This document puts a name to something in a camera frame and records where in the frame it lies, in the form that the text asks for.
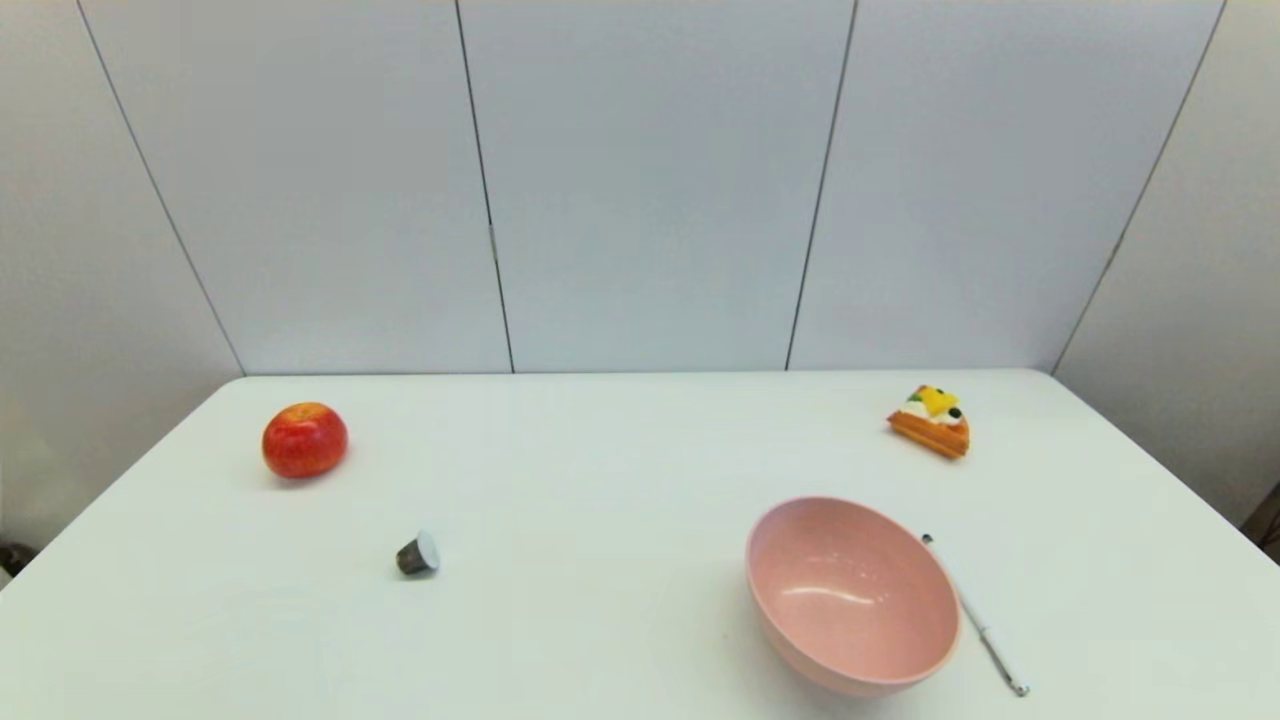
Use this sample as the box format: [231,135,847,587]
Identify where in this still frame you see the dark coffee capsule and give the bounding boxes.
[396,530,441,578]

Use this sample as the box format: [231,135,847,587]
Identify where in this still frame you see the white pen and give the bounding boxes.
[921,533,1031,698]

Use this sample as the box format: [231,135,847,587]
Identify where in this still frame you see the pink bowl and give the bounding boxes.
[744,496,963,699]

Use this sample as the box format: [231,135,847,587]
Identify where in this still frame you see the waffle cake slice with fruit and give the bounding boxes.
[886,384,971,461]

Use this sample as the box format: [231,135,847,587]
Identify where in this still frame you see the brown object beside table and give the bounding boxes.
[1240,482,1280,563]

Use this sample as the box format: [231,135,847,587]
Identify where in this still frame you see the red apple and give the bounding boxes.
[262,402,350,480]

